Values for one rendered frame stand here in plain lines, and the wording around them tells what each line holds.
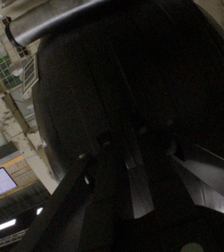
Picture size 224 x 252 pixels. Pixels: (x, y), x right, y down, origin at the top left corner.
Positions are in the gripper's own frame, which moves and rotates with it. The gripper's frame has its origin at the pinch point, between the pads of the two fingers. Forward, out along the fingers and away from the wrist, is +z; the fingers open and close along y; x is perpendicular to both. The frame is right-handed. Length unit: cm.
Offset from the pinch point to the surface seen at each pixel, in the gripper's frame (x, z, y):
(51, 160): -2.2, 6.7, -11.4
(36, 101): 5.5, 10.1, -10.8
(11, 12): 20.0, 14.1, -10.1
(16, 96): 50, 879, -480
